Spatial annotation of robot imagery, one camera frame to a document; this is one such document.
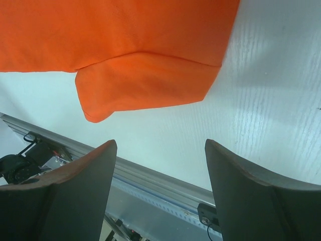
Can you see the white slotted cable duct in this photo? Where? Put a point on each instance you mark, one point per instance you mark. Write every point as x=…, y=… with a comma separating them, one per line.
x=159, y=202

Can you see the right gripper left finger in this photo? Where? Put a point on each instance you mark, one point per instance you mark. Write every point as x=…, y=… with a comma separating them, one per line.
x=67, y=203

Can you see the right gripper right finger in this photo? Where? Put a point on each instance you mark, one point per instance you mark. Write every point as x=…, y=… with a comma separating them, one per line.
x=254, y=203

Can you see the aluminium extrusion rail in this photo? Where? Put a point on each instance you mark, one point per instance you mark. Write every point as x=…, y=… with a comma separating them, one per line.
x=169, y=188

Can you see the orange t shirt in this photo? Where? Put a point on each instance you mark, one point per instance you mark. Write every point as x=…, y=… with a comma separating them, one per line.
x=127, y=55

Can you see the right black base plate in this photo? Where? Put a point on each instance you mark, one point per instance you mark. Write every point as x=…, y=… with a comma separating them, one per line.
x=208, y=216

